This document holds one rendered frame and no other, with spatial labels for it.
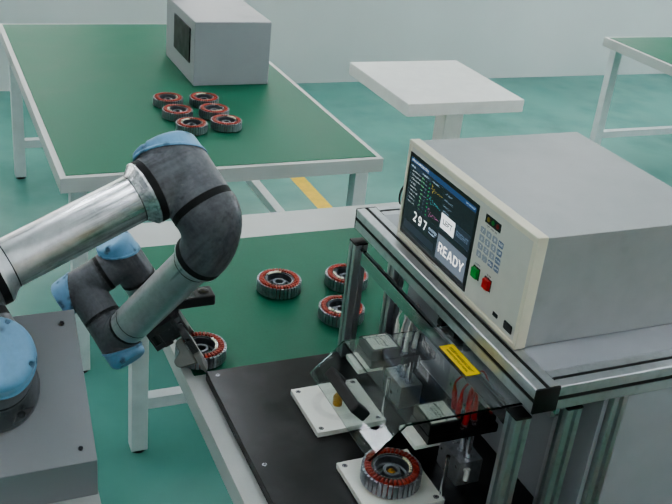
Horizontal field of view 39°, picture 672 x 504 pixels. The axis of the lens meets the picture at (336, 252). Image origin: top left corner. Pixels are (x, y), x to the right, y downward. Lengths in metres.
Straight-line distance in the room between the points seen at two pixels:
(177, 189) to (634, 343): 0.82
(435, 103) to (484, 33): 4.79
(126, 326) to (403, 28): 5.25
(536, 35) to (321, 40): 1.76
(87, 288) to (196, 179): 0.41
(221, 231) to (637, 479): 0.86
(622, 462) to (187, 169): 0.91
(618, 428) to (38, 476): 0.98
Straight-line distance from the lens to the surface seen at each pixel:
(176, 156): 1.64
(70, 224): 1.60
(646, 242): 1.64
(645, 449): 1.77
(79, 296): 1.93
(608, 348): 1.66
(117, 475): 2.97
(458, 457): 1.80
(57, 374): 1.76
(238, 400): 1.96
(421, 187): 1.80
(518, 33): 7.39
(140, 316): 1.81
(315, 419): 1.91
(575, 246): 1.55
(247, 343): 2.18
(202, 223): 1.61
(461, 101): 2.50
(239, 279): 2.44
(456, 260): 1.71
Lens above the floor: 1.92
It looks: 27 degrees down
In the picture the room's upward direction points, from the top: 6 degrees clockwise
